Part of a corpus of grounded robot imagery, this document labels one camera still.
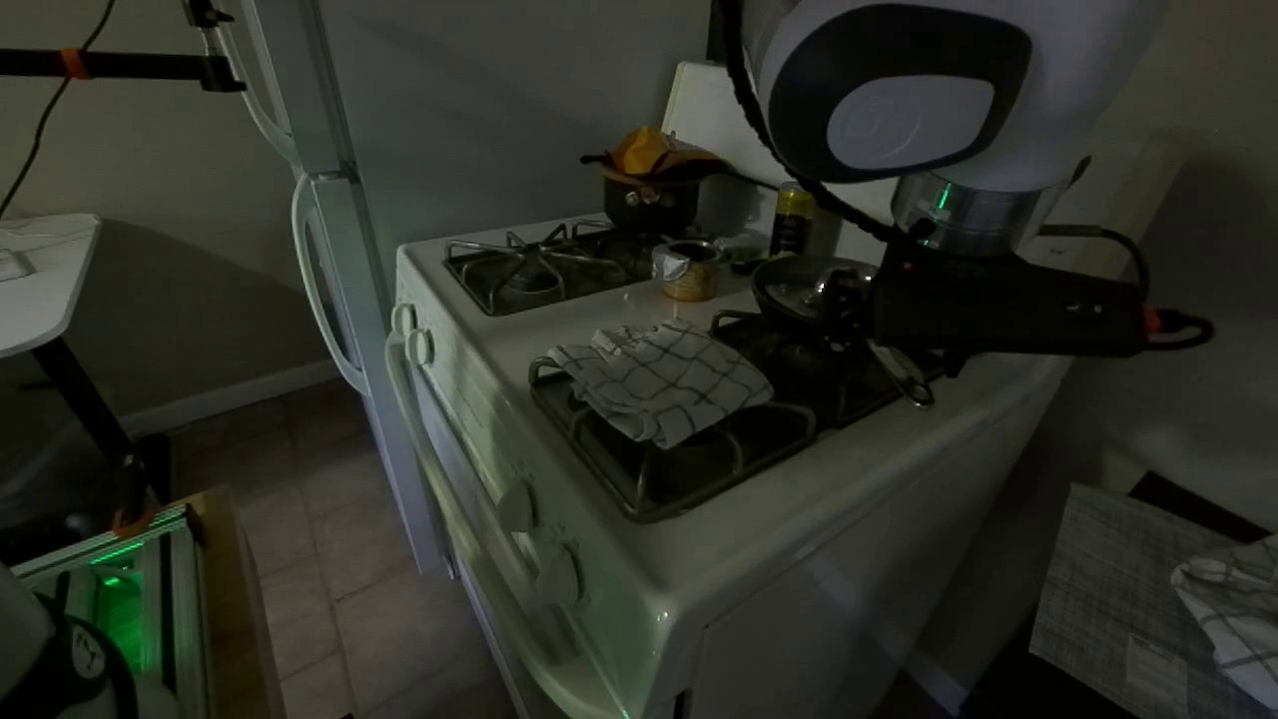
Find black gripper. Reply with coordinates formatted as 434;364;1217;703
812;242;1157;409

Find black frying pan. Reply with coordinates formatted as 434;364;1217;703
750;250;882;334

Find black cast iron stove grate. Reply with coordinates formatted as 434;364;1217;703
529;306;921;522
444;221;671;320

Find white gas stove range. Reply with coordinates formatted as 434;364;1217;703
384;57;1192;719

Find green yellow drink can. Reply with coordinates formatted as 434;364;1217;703
770;182;820;261

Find white checkered dish cloth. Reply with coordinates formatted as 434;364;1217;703
542;316;778;454
1172;531;1278;711

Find dark cooking pot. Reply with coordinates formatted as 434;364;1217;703
599;165;731;241

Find yellow orange paper bag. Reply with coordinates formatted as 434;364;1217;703
579;124;731;182

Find printed paper sheet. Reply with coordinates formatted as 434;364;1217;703
1025;481;1278;719

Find white refrigerator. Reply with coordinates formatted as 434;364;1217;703
233;0;714;585

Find wooden board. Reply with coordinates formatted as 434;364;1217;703
185;486;290;719

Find black horizontal bar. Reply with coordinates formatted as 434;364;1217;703
0;44;251;95

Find robot cart with green light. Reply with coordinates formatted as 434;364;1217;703
0;486;290;719

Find white table with black leg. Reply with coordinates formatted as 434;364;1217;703
0;212;177;534

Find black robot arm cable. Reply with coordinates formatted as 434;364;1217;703
711;0;936;242

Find black cable with red plug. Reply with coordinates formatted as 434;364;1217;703
1029;221;1217;352

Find thin black hanging cable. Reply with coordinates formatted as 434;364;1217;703
0;0;121;214

